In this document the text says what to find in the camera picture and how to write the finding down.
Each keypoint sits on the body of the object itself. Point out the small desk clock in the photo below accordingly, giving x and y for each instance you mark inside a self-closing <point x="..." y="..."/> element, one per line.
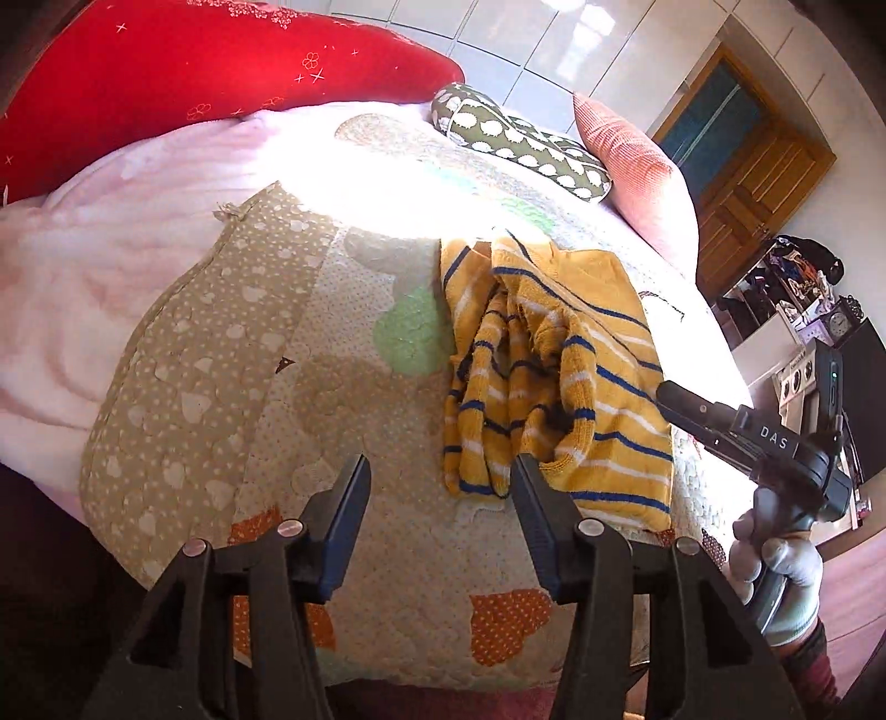
<point x="841" y="324"/>

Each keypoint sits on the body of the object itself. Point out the person's right forearm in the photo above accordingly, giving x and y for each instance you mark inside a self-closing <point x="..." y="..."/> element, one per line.
<point x="810" y="678"/>

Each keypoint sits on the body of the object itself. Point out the red star-print pillow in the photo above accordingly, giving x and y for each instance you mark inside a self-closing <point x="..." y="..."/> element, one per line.
<point x="173" y="62"/>

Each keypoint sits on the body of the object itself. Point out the dark table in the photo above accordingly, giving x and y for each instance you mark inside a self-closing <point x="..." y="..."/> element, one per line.
<point x="865" y="360"/>

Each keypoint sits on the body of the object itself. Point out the patchwork heart-print quilt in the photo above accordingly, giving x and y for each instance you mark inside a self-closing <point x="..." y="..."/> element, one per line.
<point x="346" y="381"/>

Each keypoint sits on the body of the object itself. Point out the white cabinet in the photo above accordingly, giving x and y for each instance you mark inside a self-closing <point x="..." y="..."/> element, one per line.
<point x="761" y="346"/>

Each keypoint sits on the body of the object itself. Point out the yellow striped sweater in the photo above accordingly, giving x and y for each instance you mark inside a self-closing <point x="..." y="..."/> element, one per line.
<point x="609" y="429"/>

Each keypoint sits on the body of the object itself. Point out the white glossy wardrobe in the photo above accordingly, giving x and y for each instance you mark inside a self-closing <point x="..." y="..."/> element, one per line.
<point x="498" y="34"/>

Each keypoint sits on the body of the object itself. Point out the wooden door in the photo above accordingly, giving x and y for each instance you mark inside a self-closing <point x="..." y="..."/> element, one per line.
<point x="754" y="194"/>

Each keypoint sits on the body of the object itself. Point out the cluttered dark shelf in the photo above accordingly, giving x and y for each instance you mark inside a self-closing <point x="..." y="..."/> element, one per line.
<point x="789" y="270"/>

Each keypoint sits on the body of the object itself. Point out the person's right hand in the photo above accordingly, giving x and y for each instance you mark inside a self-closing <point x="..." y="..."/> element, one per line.
<point x="796" y="574"/>

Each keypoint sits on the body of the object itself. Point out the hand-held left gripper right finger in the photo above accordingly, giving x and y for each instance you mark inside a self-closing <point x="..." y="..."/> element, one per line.
<point x="536" y="540"/>

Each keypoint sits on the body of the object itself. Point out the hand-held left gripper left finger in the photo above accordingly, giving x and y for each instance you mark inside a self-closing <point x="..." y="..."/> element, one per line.
<point x="346" y="533"/>

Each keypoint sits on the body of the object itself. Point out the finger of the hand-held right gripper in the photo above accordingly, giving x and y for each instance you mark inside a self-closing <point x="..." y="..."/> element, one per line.
<point x="696" y="408"/>

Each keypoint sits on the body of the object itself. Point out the pink ribbed pillow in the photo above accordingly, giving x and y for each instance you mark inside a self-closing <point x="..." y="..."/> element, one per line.
<point x="644" y="187"/>

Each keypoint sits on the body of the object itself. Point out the green sheep-print pillow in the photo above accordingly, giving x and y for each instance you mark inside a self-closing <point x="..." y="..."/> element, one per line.
<point x="526" y="145"/>

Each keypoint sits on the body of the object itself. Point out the pale pink blanket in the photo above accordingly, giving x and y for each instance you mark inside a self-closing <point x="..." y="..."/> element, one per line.
<point x="83" y="291"/>

